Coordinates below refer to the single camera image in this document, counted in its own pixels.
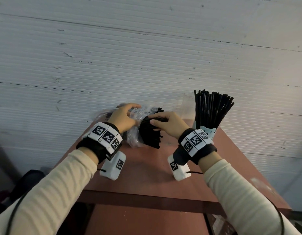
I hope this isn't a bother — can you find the person's left hand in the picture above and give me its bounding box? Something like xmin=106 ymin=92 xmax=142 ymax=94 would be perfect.
xmin=108 ymin=103 xmax=142 ymax=134

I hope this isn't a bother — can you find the person's right hand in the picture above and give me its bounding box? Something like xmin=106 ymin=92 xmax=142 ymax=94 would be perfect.
xmin=148 ymin=111 xmax=190 ymax=140

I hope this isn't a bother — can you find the bundle of black straws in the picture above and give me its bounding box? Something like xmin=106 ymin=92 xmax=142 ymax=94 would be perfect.
xmin=139 ymin=108 xmax=166 ymax=150

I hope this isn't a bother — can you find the clear plastic bag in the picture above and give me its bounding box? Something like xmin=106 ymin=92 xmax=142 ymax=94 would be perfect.
xmin=90 ymin=104 xmax=166 ymax=148

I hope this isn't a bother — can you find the person's left forearm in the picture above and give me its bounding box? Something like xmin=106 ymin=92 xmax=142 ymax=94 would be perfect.
xmin=0 ymin=147 xmax=99 ymax=235

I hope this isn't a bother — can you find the person's right forearm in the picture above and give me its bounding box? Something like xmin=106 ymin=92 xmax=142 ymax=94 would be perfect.
xmin=198 ymin=152 xmax=296 ymax=235

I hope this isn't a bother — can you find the black wristband with marker tiles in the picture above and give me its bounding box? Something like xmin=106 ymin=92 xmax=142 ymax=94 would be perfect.
xmin=173 ymin=128 xmax=218 ymax=166
xmin=76 ymin=122 xmax=123 ymax=164

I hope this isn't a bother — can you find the light blue bear print cup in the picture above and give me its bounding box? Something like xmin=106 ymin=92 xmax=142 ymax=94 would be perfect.
xmin=192 ymin=119 xmax=217 ymax=141

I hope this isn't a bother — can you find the upright bunch of black straws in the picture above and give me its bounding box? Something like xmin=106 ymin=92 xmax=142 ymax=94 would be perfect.
xmin=194 ymin=89 xmax=235 ymax=132

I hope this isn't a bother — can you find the reddish brown table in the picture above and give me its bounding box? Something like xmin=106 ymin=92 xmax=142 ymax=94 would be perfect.
xmin=56 ymin=119 xmax=292 ymax=235

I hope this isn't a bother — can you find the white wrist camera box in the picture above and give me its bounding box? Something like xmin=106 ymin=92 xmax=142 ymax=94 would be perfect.
xmin=99 ymin=151 xmax=127 ymax=181
xmin=167 ymin=154 xmax=192 ymax=182

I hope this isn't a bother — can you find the black cable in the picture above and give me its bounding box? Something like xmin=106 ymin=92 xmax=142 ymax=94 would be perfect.
xmin=5 ymin=192 xmax=28 ymax=235
xmin=265 ymin=196 xmax=285 ymax=235

